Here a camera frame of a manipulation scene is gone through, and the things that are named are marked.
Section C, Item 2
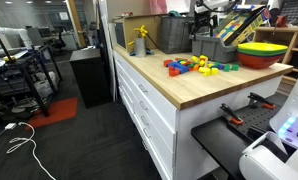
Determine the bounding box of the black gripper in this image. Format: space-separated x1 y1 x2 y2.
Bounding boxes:
193 11 218 36

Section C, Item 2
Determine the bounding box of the yellow wooden square block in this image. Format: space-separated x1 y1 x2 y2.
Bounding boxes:
199 55 208 63

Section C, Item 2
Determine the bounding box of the yellow wooden cylinder block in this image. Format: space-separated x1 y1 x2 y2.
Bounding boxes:
191 56 200 63

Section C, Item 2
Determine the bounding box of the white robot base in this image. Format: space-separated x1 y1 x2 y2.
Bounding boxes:
239 80 298 180

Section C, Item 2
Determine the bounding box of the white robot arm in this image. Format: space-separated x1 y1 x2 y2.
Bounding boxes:
191 0 240 36

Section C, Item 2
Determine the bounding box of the grey plastic bin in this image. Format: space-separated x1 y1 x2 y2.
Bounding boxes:
190 34 237 63

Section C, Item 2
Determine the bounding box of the grey fabric basket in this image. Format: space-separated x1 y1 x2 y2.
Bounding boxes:
158 16 193 54

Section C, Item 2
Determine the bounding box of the wooden blocks cardboard box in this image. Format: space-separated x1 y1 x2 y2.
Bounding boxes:
214 5 271 46

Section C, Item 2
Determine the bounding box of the yellow wooden block front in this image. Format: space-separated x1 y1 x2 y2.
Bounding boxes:
211 68 218 75

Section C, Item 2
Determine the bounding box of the green wooden block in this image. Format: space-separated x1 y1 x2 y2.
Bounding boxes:
231 64 239 71
223 64 230 72

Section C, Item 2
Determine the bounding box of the blue wooden block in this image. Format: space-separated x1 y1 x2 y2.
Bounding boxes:
168 62 189 74

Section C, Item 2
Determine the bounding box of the yellow plastic bowl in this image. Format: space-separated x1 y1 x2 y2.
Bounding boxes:
238 42 288 52

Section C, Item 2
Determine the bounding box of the green wooden block right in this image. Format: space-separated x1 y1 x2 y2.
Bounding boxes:
231 64 239 71

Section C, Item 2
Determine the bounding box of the red wooden block rear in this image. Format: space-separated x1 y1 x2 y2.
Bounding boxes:
163 59 173 67

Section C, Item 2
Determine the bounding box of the red wooden block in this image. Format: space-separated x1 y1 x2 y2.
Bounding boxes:
163 59 173 67
169 67 180 77

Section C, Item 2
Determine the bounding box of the green plastic bowl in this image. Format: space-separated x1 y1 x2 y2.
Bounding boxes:
237 49 285 57

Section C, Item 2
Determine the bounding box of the red plastic bowl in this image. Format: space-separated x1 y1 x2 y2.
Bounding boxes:
237 53 283 69

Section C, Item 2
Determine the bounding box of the yellow toy figure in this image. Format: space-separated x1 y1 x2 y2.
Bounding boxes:
135 25 148 38

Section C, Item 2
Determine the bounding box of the silver metal cup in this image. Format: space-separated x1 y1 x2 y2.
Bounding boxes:
135 38 146 57

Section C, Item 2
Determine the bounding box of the white drawer cabinet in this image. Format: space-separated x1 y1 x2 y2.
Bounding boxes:
114 47 289 180

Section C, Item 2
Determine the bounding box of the black orange clamp right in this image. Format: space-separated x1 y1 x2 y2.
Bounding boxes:
248 92 275 110

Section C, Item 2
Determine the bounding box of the black orange clamp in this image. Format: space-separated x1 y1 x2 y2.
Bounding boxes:
248 92 275 110
220 103 243 125

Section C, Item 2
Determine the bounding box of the wooden shelf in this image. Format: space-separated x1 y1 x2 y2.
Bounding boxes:
253 26 298 85

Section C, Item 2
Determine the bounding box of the black orange clamp left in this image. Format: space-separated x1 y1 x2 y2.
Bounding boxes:
220 103 243 125

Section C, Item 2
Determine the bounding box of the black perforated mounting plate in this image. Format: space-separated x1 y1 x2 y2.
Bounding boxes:
227 102 283 141

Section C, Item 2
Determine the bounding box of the black cabinet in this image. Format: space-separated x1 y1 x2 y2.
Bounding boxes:
70 49 112 108

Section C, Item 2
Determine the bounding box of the red floor mat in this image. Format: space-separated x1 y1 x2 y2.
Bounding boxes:
28 97 78 128

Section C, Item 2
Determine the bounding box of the black metal cart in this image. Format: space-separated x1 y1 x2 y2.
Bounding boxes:
0 19 63 129

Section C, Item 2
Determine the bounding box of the white power adapter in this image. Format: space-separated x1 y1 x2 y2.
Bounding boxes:
5 123 17 130

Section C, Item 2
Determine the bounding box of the white cable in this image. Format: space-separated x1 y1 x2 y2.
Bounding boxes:
0 121 57 180

